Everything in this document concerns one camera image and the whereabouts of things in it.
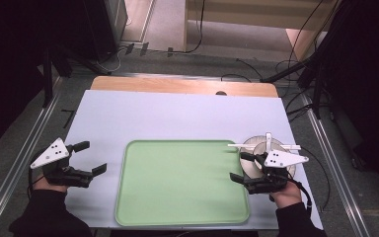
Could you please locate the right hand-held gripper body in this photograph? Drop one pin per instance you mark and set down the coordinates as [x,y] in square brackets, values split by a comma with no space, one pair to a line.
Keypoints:
[269,182]

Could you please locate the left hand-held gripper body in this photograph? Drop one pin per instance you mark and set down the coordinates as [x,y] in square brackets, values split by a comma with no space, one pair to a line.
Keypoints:
[62,176]

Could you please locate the round pale plate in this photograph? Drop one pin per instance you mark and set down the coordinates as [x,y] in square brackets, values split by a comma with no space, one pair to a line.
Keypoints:
[248,168]

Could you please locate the small pale bowl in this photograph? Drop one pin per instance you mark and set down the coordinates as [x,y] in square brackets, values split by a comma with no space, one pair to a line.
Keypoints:
[260,148]

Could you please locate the white spoon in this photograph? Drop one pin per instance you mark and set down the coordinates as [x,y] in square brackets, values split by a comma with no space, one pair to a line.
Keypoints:
[268,140]

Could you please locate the white chopstick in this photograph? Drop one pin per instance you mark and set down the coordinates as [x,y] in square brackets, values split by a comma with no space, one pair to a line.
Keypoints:
[292,147]

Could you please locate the light green tray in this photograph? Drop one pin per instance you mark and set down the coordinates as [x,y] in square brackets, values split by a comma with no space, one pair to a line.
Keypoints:
[177,184]

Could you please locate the person's left hand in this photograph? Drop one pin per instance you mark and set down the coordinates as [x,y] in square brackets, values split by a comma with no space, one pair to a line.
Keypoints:
[47,187]

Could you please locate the person's right hand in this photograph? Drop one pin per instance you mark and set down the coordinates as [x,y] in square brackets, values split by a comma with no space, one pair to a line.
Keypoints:
[288,196]

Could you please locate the black metal stand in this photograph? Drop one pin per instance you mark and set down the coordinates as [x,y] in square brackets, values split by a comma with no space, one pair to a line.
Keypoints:
[47,79]

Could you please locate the wooden table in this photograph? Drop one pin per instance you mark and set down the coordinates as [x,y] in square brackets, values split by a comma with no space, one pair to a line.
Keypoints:
[164,85]

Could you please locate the black tripod stand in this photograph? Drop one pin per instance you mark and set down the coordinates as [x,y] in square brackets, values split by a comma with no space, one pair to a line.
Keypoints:
[309,62]

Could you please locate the dark cabinet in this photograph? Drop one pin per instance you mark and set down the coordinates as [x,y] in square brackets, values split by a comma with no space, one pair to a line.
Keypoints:
[102,26]

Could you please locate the light wooden shelf unit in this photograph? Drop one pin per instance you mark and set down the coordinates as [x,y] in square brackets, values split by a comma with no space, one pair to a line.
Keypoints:
[243,19]

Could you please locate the metal floor rail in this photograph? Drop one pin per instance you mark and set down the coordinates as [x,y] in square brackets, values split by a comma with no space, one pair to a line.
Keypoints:
[19,151]
[335,171]

